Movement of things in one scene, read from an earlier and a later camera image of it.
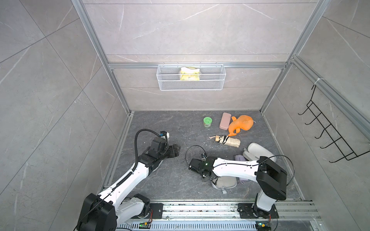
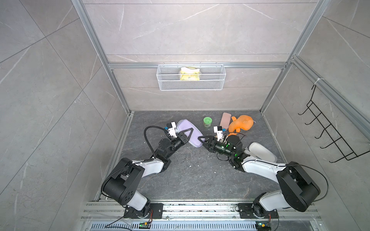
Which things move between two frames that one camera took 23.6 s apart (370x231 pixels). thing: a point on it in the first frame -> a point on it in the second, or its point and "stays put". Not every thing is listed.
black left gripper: (173, 150) -> (180, 139)
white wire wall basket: (191, 77) stays put
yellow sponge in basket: (190, 73) stays put
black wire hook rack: (350, 154) stays put
